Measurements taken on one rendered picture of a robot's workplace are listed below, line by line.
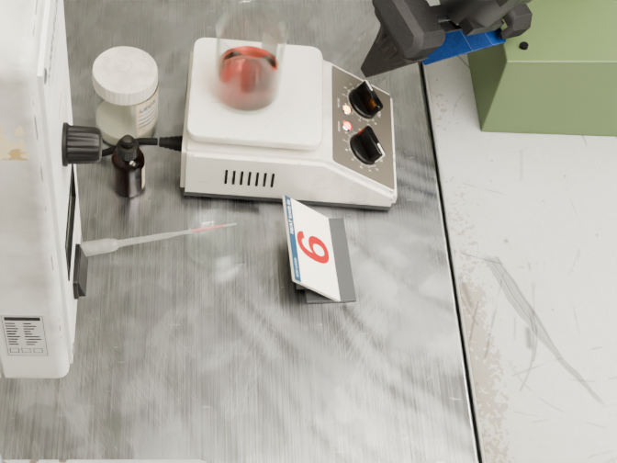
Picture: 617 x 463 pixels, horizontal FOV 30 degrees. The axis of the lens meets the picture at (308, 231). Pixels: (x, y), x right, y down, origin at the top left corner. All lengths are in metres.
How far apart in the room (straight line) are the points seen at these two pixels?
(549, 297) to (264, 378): 0.28
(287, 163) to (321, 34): 0.24
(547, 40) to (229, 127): 0.32
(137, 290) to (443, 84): 0.40
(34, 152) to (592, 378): 0.73
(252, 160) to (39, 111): 0.66
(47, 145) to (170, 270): 0.64
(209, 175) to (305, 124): 0.10
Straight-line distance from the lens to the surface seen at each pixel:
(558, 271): 1.09
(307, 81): 1.06
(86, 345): 0.99
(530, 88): 1.13
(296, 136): 1.01
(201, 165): 1.03
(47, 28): 0.38
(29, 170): 0.39
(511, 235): 1.10
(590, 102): 1.17
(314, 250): 1.02
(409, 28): 0.95
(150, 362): 0.98
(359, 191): 1.05
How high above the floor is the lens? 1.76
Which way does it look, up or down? 54 degrees down
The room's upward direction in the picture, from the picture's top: 11 degrees clockwise
